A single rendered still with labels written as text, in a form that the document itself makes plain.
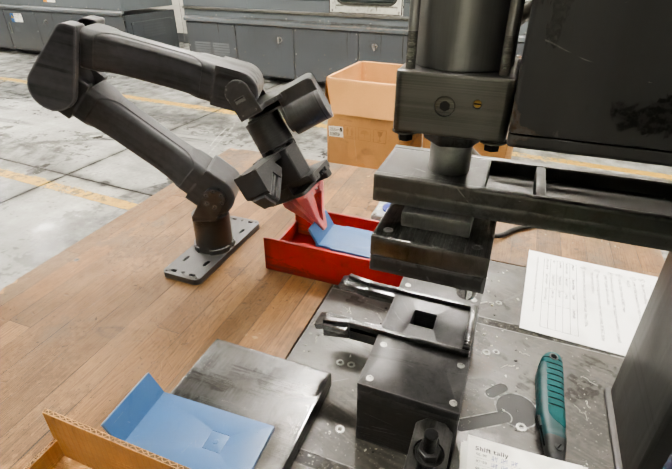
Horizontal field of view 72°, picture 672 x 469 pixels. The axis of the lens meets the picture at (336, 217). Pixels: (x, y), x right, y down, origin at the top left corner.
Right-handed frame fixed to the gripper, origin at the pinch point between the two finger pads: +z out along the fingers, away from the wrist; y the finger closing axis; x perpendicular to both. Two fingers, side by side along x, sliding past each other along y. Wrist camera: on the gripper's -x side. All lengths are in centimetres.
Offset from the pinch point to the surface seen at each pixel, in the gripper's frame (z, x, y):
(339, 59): -22, 439, -167
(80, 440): -2.2, -43.1, -7.2
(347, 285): 3.3, -16.0, 9.7
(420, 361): 8.8, -25.5, 19.6
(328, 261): 3.8, -6.2, 2.0
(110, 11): -215, 462, -438
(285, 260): 1.7, -6.1, -5.3
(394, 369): 7.7, -27.5, 17.6
